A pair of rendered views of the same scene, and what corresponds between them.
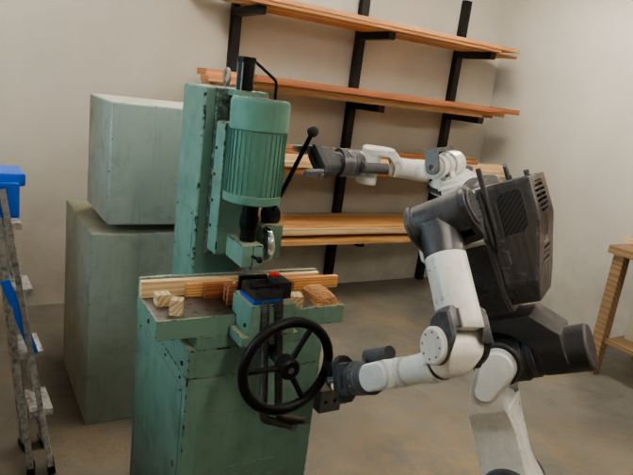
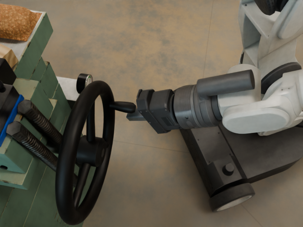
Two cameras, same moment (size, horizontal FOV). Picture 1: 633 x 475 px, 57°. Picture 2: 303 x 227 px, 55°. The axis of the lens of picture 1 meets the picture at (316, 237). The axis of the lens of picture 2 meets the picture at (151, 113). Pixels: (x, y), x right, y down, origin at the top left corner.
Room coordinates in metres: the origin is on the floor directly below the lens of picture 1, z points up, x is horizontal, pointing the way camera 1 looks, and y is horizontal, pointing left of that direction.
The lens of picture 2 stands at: (1.21, 0.13, 1.36)
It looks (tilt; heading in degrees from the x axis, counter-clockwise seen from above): 60 degrees down; 312
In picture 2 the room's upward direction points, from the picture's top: straight up
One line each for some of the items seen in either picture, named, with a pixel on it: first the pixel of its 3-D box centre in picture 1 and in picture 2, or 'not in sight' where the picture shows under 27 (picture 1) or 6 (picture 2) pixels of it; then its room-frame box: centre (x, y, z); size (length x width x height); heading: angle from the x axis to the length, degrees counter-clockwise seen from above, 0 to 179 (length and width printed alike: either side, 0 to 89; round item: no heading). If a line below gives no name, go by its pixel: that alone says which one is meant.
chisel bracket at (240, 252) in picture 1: (244, 252); not in sight; (1.77, 0.22, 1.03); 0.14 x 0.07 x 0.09; 31
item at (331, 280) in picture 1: (266, 285); not in sight; (1.80, 0.14, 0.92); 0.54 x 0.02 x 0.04; 121
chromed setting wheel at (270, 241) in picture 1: (265, 243); not in sight; (1.93, 0.17, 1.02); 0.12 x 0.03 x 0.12; 31
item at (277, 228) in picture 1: (266, 238); not in sight; (1.99, 0.17, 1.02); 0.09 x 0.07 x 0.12; 121
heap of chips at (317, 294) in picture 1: (318, 291); (2, 16); (1.80, -0.03, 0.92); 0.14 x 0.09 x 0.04; 31
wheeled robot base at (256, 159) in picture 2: not in sight; (256, 120); (1.29, -0.68, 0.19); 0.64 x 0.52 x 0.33; 62
